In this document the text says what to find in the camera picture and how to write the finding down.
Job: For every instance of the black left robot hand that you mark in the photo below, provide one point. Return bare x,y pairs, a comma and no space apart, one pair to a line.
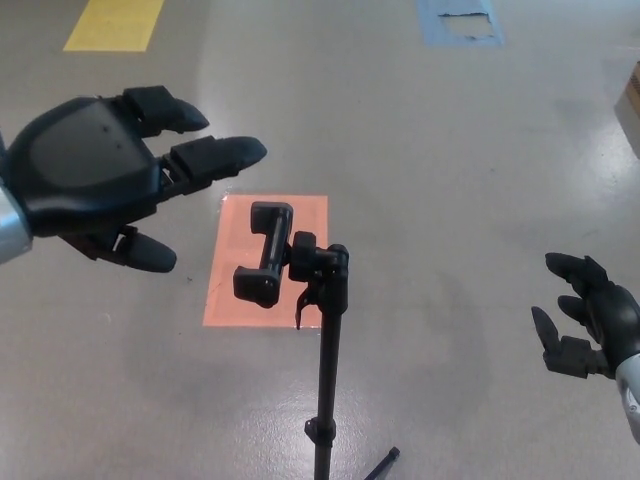
85,155

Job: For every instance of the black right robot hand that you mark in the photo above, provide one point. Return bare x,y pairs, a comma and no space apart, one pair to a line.
617,320

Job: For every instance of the black tripod phone stand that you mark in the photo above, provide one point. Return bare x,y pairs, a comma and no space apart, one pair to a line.
330,350

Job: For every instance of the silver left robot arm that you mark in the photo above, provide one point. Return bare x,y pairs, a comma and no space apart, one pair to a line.
11,230

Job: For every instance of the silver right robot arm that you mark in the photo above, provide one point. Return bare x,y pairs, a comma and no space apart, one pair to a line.
631,390

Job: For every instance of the cardboard box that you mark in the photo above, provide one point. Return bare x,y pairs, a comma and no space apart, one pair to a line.
630,110

